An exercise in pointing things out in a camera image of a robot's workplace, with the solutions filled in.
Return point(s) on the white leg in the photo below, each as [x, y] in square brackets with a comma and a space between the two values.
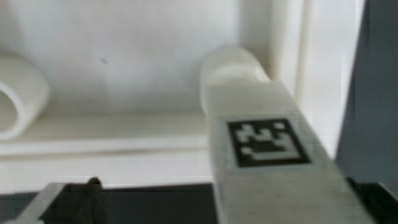
[279, 184]

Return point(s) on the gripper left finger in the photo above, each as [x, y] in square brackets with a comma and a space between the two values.
[68, 204]

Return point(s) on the white square table top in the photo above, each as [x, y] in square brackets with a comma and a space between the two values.
[109, 62]

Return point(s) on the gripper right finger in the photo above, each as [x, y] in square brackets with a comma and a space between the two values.
[379, 197]

